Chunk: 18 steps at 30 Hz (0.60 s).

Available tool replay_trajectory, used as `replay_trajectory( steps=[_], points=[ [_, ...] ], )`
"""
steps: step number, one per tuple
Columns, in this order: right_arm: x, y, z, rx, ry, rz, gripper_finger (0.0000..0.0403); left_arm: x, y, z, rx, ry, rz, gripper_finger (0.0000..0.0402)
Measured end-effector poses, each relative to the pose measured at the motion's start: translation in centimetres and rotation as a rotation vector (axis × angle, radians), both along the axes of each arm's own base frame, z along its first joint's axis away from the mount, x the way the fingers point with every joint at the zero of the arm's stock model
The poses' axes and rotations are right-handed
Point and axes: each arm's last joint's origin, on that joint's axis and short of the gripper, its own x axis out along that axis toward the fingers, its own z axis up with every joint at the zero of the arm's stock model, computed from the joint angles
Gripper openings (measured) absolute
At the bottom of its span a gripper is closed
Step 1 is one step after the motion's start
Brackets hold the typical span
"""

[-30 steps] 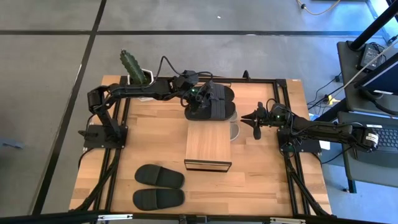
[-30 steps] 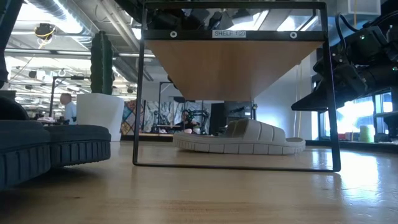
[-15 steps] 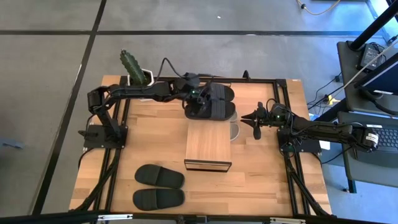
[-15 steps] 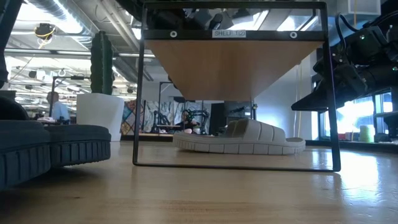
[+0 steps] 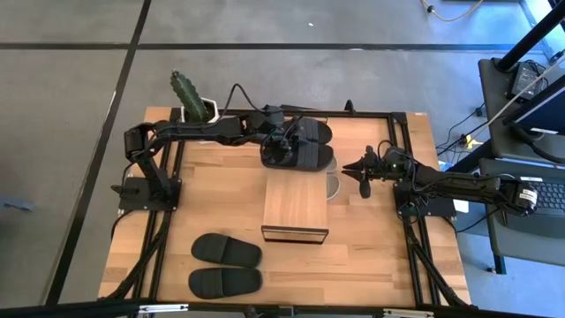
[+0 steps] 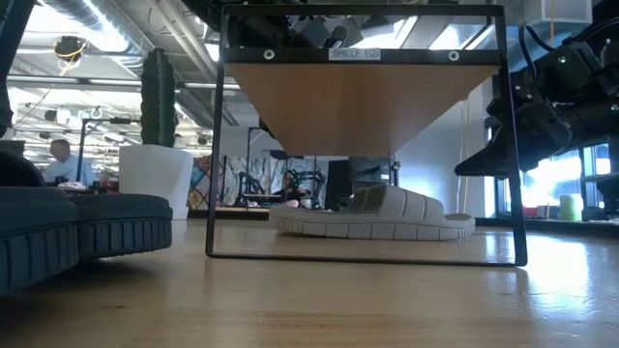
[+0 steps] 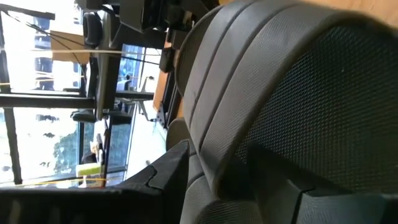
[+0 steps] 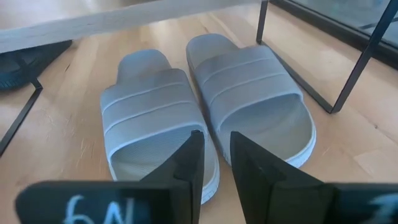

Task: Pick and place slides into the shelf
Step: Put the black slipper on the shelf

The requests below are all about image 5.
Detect yellow extension cable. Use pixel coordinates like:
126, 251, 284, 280
421, 0, 486, 23

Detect black power adapter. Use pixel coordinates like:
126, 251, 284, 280
507, 61, 542, 101

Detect black slide sandal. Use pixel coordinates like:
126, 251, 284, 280
190, 232, 263, 269
282, 117, 334, 145
187, 267, 264, 300
260, 141, 335, 172

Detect green cactus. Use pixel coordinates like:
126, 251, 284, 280
169, 69, 212, 124

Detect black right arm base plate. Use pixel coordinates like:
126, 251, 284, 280
394, 180, 457, 218

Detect silver metal bracket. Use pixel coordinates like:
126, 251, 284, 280
139, 303, 190, 314
382, 307, 436, 318

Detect white hexagonal plant pot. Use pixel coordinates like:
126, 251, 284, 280
180, 97, 222, 125

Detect black aluminium table frame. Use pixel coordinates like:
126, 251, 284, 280
99, 105, 473, 310

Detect grey side desk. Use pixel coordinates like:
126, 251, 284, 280
478, 57, 565, 164
478, 157, 565, 275

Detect black stand pole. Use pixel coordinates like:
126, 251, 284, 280
493, 0, 565, 74

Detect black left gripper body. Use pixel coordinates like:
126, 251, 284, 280
260, 118, 305, 166

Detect black laptop keyboard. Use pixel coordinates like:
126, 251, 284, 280
502, 176, 565, 239

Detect yellow plug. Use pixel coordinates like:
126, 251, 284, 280
463, 134, 485, 151

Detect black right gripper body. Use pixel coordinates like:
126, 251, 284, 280
359, 145, 417, 200

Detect black computer monitor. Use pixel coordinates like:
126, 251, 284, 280
502, 74, 565, 138

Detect grey floor object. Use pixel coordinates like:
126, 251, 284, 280
0, 196, 36, 213

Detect black camera rig bar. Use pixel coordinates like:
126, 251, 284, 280
0, 299, 565, 318

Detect wooden shelf black metal legs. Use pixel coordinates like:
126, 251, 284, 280
260, 115, 330, 246

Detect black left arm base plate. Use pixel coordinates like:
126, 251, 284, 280
109, 176, 182, 212

